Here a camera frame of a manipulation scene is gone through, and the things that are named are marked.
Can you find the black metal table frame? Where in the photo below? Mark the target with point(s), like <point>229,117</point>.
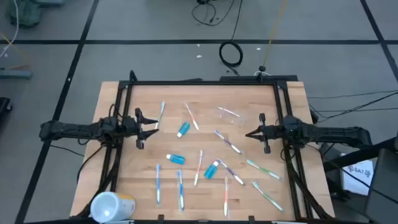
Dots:
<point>202,83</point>

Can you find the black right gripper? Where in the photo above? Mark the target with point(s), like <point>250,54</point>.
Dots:
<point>273,132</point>

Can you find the black table clamp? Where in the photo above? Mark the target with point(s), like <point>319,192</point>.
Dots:
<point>251,218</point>
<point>161,217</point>

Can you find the green white wrapped toothbrush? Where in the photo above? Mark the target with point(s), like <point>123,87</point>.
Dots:
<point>263,169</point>
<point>267,196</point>

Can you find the white box with print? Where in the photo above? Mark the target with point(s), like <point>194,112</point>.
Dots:
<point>357,180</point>

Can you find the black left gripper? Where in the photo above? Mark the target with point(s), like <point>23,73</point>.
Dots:
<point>130,127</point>

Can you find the grey metal desk foot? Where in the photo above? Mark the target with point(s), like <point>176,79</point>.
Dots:
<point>15,74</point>

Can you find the purple white toothbrush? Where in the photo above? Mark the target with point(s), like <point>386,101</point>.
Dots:
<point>227,142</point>
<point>231,172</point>

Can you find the clear plastic cup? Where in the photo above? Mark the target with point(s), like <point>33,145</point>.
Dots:
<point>237,122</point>

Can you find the black ball-head camera mount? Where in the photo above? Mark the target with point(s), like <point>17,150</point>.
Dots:
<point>262,68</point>

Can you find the black slanted beam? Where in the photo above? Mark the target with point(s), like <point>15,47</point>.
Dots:
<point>357,154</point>

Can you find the black object on floor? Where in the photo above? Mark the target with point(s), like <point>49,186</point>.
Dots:
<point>3,105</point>

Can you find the blue white toothbrush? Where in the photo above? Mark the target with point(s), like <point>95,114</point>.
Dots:
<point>160,114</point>
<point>180,190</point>
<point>158,185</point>

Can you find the green fabric bag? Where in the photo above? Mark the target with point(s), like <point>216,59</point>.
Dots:
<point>25,14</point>

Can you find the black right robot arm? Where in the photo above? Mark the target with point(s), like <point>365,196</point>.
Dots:
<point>335,133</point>

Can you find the black chair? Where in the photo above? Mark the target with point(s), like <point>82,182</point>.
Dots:
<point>384,186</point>

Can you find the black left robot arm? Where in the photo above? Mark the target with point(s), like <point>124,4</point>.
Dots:
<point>77,130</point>

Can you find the white canister with yellow label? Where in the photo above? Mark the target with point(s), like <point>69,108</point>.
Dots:
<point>109,207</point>

